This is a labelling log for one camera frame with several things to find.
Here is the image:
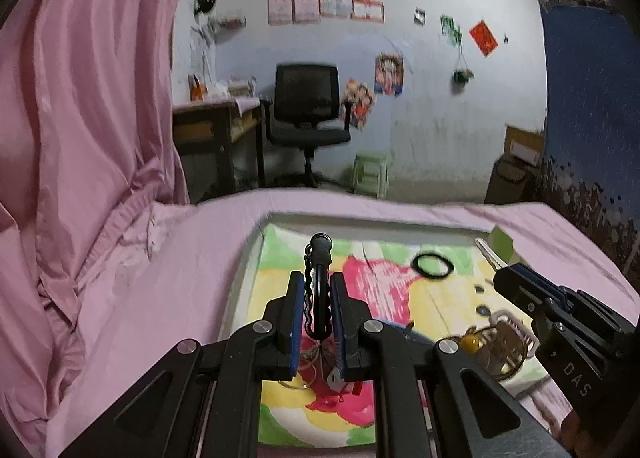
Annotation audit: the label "green plastic stool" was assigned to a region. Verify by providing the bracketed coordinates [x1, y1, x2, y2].
[351, 152, 392, 200]

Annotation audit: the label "cartoon figures wall cutout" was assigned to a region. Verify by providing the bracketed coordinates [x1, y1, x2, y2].
[341, 78, 377, 129]

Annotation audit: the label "black hair tie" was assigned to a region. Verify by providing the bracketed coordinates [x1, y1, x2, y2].
[411, 252, 455, 281]

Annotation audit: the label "black office chair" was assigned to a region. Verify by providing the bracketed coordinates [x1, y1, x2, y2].
[261, 63, 354, 189]

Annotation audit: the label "silver key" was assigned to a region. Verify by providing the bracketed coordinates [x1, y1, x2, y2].
[474, 237, 507, 273]

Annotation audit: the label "brown claw hair clip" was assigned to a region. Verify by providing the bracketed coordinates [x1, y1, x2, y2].
[481, 312, 540, 382]

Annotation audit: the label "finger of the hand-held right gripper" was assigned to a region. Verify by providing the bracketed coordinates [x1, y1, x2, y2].
[492, 267, 553, 319]
[509, 263, 581, 304]

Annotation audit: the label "wooden desk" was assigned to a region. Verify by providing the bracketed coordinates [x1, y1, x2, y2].
[172, 97, 270, 205]

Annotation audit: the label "blue printed wardrobe cloth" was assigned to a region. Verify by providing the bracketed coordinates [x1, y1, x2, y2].
[537, 0, 640, 289]

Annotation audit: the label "shallow white box colourful lining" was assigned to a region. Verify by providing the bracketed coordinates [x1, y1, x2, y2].
[219, 210, 552, 450]

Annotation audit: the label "red paper wall decoration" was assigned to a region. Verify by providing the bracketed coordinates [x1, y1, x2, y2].
[468, 19, 500, 58]

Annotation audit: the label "green hanging ornament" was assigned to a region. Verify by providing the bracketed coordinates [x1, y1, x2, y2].
[452, 35, 476, 88]

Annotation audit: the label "cartoon wall poster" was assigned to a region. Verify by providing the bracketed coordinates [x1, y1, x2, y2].
[374, 53, 405, 98]

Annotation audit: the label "dark storage box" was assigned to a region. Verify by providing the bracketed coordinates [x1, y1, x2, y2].
[482, 154, 540, 205]

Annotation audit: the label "thin silver bangle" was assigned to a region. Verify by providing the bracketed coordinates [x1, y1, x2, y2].
[280, 342, 322, 390]

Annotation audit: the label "green wall photos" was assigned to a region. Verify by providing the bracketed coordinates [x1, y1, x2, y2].
[440, 14, 463, 45]

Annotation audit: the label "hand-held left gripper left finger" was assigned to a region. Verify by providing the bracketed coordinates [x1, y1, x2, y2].
[60, 270, 306, 458]

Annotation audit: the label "pink curtain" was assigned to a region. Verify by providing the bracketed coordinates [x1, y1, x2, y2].
[0, 0, 201, 444]

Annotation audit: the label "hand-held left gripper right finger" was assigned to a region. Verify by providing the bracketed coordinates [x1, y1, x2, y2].
[330, 271, 572, 458]

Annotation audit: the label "green paper tab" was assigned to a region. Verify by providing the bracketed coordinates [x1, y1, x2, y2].
[486, 224, 517, 261]

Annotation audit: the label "pile of desk papers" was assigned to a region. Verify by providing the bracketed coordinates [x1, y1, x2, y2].
[209, 78, 261, 114]

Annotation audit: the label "black wavy hair clip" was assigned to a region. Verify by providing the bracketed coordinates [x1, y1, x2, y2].
[303, 233, 335, 339]

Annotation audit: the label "pink bed sheet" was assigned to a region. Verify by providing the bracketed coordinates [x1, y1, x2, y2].
[45, 188, 636, 458]

